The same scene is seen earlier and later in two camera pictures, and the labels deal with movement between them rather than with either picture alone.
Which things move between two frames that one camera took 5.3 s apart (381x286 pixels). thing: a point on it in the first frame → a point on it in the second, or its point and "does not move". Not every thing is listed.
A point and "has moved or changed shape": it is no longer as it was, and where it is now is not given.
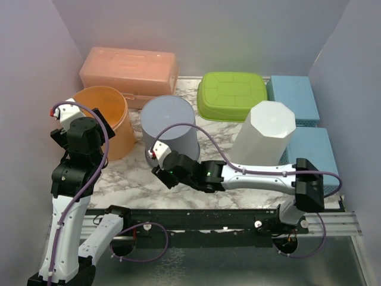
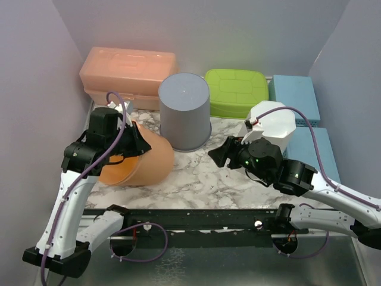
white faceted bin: x=264 y=134 does not move
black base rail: x=196 y=223 does not move
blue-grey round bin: x=163 y=112 has moved or changed shape
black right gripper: x=162 y=176 → x=229 y=149
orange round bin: x=112 y=108 has moved or changed shape
